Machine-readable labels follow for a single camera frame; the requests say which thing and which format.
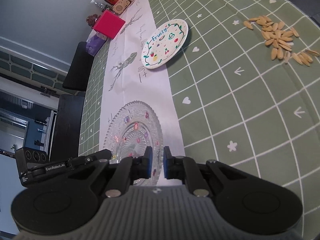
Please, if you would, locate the small clear glass plate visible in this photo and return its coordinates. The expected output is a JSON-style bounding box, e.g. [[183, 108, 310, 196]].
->
[[103, 101, 163, 186]]

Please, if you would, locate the near left black chair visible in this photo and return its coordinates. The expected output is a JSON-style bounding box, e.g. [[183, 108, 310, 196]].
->
[[50, 94, 85, 161]]

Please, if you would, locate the black chair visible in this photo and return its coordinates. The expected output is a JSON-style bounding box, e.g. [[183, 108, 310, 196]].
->
[[62, 42, 94, 92], [50, 94, 85, 161]]

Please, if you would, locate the white drawer cabinet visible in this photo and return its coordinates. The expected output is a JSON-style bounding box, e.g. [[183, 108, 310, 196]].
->
[[1, 77, 59, 149]]

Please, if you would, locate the white deer table runner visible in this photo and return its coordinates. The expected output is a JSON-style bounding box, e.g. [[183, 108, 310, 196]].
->
[[98, 0, 186, 188]]

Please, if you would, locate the far left black chair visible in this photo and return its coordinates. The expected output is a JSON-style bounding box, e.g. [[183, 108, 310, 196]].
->
[[62, 42, 94, 92]]

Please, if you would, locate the green checked tablecloth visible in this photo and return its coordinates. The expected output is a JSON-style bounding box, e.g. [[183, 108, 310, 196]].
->
[[79, 0, 319, 212]]

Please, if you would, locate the white glass panel door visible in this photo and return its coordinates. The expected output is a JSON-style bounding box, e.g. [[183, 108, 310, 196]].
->
[[1, 36, 77, 97]]

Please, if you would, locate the white fruity printed plate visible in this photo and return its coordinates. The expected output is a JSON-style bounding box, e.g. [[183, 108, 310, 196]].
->
[[141, 19, 189, 69]]

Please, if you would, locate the purple tissue box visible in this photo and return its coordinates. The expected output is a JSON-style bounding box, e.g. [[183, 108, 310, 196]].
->
[[86, 30, 107, 56]]

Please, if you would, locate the pink square box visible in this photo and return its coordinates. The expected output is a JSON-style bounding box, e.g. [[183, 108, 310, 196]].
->
[[93, 11, 125, 39]]

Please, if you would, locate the brown round ornament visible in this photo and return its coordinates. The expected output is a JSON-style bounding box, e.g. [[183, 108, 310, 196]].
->
[[86, 14, 100, 28]]

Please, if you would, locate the beige perforated tin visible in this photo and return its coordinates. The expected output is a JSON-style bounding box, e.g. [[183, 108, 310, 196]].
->
[[112, 0, 131, 15]]

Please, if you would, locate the clear water bottle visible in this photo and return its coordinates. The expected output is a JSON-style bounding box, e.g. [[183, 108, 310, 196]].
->
[[90, 0, 110, 12]]

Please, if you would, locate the pile of melon seeds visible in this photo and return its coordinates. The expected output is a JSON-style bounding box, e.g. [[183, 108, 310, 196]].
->
[[243, 15, 319, 67]]

